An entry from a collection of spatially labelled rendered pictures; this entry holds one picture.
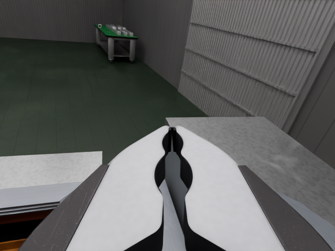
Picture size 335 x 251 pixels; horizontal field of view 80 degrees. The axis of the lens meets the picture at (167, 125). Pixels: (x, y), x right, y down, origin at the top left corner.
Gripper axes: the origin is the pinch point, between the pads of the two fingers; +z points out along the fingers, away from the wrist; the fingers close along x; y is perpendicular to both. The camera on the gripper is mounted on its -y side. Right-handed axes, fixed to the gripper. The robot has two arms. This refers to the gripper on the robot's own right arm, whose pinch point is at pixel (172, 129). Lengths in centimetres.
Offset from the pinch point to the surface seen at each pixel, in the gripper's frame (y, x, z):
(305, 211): 44, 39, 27
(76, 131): 130, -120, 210
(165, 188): 62, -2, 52
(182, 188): 56, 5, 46
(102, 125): 134, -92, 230
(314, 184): 48, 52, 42
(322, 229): 44, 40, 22
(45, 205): 57, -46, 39
